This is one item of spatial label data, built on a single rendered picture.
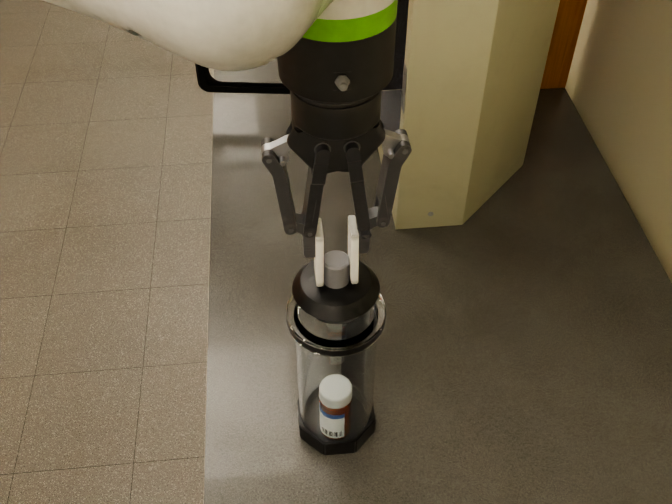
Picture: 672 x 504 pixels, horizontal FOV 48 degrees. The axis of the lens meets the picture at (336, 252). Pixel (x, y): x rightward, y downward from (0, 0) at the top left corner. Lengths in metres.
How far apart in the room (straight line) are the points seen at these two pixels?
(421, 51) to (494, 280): 0.37
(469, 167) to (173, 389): 1.29
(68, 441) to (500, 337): 1.39
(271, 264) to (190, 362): 1.11
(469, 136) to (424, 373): 0.35
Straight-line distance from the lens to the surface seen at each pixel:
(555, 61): 1.57
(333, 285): 0.77
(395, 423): 1.01
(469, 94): 1.09
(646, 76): 1.38
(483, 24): 1.04
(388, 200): 0.70
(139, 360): 2.30
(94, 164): 2.98
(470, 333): 1.11
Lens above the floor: 1.80
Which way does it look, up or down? 46 degrees down
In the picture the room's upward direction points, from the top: straight up
